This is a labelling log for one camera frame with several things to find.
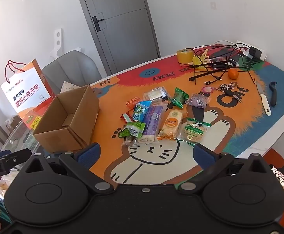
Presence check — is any bright green snack packet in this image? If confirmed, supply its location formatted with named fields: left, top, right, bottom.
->
left=118, top=121, right=146, bottom=146

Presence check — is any orange paper shopping bag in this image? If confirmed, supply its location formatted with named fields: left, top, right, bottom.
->
left=0, top=59, right=55, bottom=118

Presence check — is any silver perforated metal part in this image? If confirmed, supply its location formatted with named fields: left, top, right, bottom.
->
left=270, top=165, right=284, bottom=196

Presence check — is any white power strip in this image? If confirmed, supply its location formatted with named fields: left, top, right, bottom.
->
left=235, top=41, right=267, bottom=60

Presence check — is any dotted beige cushion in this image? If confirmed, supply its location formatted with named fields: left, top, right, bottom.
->
left=60, top=80, right=81, bottom=95

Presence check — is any tangerine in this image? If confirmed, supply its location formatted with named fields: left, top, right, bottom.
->
left=227, top=68, right=239, bottom=80

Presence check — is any black door lock handle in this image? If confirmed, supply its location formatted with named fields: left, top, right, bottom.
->
left=92, top=16, right=102, bottom=32

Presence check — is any bunch of keys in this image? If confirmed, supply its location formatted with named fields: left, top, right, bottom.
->
left=218, top=82, right=244, bottom=103

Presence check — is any black peeler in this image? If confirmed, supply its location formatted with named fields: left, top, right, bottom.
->
left=269, top=81, right=278, bottom=108

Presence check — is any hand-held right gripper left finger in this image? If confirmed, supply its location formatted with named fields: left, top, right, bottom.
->
left=22, top=143, right=115, bottom=196

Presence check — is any yellow plastic bag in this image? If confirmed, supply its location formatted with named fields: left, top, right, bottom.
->
left=192, top=49, right=211, bottom=69

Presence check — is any white handled knife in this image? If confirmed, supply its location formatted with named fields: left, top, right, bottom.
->
left=256, top=82, right=272, bottom=116

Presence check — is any small purple snack packet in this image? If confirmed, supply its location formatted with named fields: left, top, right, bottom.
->
left=189, top=93, right=211, bottom=109

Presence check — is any blue snack packet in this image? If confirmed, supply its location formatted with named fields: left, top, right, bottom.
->
left=132, top=100, right=152, bottom=123

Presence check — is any yellow tape roll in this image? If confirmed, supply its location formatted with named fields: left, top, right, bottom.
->
left=176, top=49, right=194, bottom=64

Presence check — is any white cable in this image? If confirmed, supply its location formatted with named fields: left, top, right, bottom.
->
left=214, top=39, right=238, bottom=45

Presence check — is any glass side table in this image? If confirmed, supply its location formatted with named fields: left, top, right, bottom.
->
left=0, top=112, right=45, bottom=157

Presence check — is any long purple snack packet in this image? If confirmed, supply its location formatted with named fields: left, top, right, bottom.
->
left=136, top=104, right=163, bottom=143

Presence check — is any white wall fixture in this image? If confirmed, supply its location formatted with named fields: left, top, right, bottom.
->
left=50, top=46, right=83, bottom=58

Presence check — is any small orange snack packet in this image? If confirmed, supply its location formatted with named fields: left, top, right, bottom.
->
left=125, top=97, right=142, bottom=109

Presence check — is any black power adapter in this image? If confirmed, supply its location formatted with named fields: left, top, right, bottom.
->
left=249, top=46, right=262, bottom=59

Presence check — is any brown cardboard box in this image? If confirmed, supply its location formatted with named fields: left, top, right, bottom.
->
left=32, top=85, right=100, bottom=154

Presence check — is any dark green snack packet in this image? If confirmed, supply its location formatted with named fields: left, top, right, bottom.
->
left=169, top=87, right=189, bottom=109

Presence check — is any white wall socket panel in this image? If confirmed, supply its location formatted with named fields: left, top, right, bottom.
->
left=54, top=28, right=63, bottom=47

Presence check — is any orange rice cracker packet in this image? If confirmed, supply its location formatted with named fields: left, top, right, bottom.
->
left=157, top=109, right=184, bottom=140

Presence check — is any black wire stand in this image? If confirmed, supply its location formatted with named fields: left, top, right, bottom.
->
left=238, top=57, right=257, bottom=86

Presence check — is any black charging cable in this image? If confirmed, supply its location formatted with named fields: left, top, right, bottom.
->
left=193, top=43, right=251, bottom=82
left=204, top=44, right=249, bottom=85

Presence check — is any black flat strap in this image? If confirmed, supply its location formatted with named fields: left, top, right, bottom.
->
left=189, top=62, right=231, bottom=82

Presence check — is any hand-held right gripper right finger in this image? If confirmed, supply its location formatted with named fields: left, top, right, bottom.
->
left=178, top=144, right=273, bottom=196

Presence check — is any green white biscuit packet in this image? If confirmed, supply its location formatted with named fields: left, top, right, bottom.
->
left=180, top=118, right=210, bottom=145

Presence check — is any clear white cake packet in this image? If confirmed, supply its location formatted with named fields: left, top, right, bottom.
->
left=143, top=86, right=169, bottom=103

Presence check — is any grey door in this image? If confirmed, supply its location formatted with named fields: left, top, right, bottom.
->
left=73, top=0, right=161, bottom=76

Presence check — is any grey chair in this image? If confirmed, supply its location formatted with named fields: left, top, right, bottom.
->
left=41, top=50, right=104, bottom=96

